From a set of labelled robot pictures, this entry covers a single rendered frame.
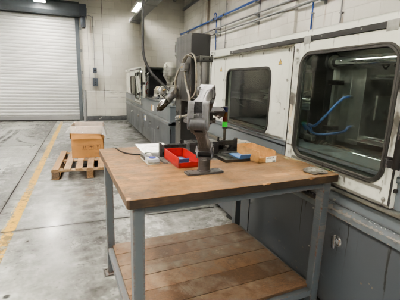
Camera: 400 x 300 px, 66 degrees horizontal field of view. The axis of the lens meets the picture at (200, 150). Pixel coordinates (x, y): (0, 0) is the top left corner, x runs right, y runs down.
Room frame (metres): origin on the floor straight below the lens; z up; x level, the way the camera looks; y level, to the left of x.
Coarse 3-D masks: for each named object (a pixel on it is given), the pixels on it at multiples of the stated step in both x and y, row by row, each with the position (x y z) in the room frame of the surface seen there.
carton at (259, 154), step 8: (240, 144) 1.99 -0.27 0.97; (248, 144) 2.01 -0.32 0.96; (256, 144) 1.98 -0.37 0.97; (240, 152) 1.93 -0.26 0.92; (248, 152) 1.85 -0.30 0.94; (256, 152) 1.78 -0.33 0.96; (264, 152) 1.89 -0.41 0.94; (272, 152) 1.82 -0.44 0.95; (256, 160) 1.77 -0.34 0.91; (264, 160) 1.77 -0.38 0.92; (272, 160) 1.79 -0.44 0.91
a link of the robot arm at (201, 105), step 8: (200, 88) 1.50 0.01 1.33; (208, 88) 1.49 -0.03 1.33; (200, 96) 1.39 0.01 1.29; (208, 96) 1.43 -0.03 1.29; (192, 104) 1.32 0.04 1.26; (200, 104) 1.34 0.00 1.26; (208, 104) 1.31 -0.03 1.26; (192, 112) 1.32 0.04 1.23; (200, 112) 1.36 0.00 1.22; (208, 112) 1.32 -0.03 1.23; (208, 120) 1.33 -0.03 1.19; (208, 128) 1.34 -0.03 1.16
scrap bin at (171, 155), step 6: (168, 150) 1.82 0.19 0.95; (174, 150) 1.83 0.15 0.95; (180, 150) 1.85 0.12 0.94; (186, 150) 1.79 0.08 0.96; (168, 156) 1.73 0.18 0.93; (174, 156) 1.64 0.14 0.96; (180, 156) 1.85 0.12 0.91; (186, 156) 1.79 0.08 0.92; (192, 156) 1.71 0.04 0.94; (174, 162) 1.64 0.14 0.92; (186, 162) 1.60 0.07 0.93; (192, 162) 1.62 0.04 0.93
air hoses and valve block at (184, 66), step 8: (144, 0) 2.28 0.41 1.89; (144, 8) 2.28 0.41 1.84; (144, 48) 2.26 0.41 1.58; (144, 56) 2.24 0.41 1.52; (184, 64) 1.98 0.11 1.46; (184, 72) 2.00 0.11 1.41; (160, 80) 2.24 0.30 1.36; (176, 80) 2.09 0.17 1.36; (168, 88) 2.22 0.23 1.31; (176, 88) 2.10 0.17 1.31; (192, 96) 1.90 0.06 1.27
